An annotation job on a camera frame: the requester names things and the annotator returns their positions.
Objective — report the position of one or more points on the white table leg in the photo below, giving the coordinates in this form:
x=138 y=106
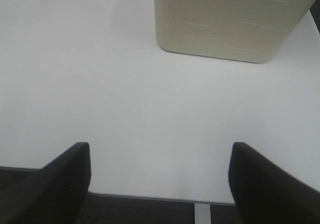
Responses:
x=202 y=213

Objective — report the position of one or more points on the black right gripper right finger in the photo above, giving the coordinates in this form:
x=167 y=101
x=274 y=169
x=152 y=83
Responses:
x=264 y=193

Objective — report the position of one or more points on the beige grey-rimmed basket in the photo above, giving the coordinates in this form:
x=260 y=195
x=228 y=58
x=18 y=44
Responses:
x=242 y=30

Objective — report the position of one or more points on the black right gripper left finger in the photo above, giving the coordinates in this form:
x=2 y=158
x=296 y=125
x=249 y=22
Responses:
x=54 y=194

